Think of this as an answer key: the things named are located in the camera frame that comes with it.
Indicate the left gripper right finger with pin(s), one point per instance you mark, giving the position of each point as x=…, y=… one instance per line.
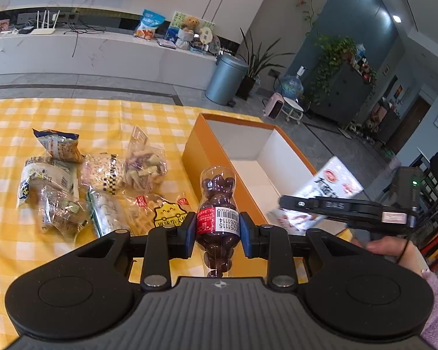
x=275, y=245

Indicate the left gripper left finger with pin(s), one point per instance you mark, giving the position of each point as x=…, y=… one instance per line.
x=158, y=248

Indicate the chocolate candy bottle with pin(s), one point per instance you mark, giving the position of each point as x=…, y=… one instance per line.
x=217, y=220

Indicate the brown cookie clear packet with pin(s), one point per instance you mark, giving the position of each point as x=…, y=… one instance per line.
x=62, y=213

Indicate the right hand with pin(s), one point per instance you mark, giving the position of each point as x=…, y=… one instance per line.
x=405, y=252

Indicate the yellow label cracker bag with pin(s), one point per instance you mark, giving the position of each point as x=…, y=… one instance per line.
x=148, y=211

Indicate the green white candy packet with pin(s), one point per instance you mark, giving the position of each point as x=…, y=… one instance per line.
x=105, y=212

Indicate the orange cardboard box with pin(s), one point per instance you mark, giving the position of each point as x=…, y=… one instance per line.
x=265, y=165

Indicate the colourful veggie chips bag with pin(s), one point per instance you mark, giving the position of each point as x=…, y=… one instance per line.
x=145, y=165

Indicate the round rice cracker packet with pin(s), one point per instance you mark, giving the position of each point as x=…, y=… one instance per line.
x=103, y=172

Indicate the dark cabinet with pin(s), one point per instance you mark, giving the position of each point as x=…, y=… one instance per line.
x=348, y=91

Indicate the white round stool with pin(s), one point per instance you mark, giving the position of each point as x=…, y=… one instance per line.
x=292, y=110

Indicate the pink small heater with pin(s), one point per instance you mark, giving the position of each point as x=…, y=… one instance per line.
x=273, y=106

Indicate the blue peanut snack bag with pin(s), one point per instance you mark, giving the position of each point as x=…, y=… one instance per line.
x=60, y=145

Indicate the white blue bread bag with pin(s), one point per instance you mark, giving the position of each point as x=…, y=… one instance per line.
x=45, y=180

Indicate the yellow checkered tablecloth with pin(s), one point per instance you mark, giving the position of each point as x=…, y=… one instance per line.
x=103, y=126

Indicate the water jug with pump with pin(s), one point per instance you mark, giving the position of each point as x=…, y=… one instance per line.
x=291, y=85

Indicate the trailing green vine plant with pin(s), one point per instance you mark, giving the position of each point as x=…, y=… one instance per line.
x=335, y=50

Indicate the blue grey trash can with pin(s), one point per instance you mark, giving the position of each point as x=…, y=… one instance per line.
x=226, y=79

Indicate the tall leaf potted plant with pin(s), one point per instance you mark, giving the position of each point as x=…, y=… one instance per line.
x=257, y=59

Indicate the white marble tv console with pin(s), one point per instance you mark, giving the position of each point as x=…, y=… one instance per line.
x=107, y=54

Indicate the blue chips bag on console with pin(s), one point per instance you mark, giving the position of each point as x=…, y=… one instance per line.
x=149, y=23

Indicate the teddy bear toy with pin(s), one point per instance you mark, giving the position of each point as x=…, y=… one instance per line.
x=186, y=33

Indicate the green white picture card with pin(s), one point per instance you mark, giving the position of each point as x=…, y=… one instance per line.
x=182, y=21

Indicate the white wifi router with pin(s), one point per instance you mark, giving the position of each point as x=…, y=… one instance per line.
x=46, y=25

